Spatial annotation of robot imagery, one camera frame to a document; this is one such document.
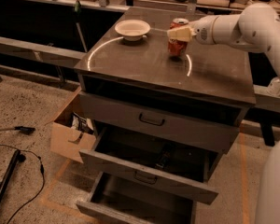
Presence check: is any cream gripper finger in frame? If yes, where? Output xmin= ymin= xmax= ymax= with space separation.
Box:
xmin=167 ymin=26 xmax=196 ymax=42

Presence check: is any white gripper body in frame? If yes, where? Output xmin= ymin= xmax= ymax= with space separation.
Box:
xmin=189 ymin=15 xmax=217 ymax=45

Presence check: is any red coke can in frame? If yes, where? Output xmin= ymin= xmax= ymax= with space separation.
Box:
xmin=168 ymin=18 xmax=189 ymax=56

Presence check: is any grey drawer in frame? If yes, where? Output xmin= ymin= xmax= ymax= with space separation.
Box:
xmin=80 ymin=126 xmax=217 ymax=204
xmin=79 ymin=91 xmax=239 ymax=153
xmin=77 ymin=173 xmax=195 ymax=224

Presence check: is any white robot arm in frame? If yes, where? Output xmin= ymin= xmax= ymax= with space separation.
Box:
xmin=167 ymin=3 xmax=280 ymax=224

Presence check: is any grey drawer cabinet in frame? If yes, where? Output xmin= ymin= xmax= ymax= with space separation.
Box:
xmin=77 ymin=8 xmax=255 ymax=224

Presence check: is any grey top drawer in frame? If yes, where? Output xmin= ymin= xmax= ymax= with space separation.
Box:
xmin=79 ymin=91 xmax=239 ymax=153

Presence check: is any dark object in middle drawer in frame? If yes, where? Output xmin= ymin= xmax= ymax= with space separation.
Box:
xmin=155 ymin=143 xmax=175 ymax=170

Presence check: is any grey bottom drawer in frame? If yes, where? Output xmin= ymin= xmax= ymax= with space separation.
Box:
xmin=77 ymin=173 xmax=195 ymax=224

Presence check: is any white bowl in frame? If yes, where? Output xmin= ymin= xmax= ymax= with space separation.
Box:
xmin=115 ymin=20 xmax=150 ymax=41

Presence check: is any clear plastic bottle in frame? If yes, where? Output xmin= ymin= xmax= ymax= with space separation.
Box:
xmin=267 ymin=77 xmax=280 ymax=97

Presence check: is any cardboard box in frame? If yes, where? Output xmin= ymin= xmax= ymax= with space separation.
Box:
xmin=46 ymin=86 xmax=98 ymax=164

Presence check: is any black-tipped tool on floor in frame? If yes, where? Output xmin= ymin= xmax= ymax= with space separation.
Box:
xmin=0 ymin=126 xmax=35 ymax=135

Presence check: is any black bar on floor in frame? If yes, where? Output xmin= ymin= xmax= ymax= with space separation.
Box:
xmin=0 ymin=150 xmax=21 ymax=203

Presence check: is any green-handled stick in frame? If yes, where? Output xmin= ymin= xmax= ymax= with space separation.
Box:
xmin=73 ymin=0 xmax=88 ymax=52

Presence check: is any black cable on floor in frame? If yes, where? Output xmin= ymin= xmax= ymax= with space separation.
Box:
xmin=0 ymin=143 xmax=47 ymax=224

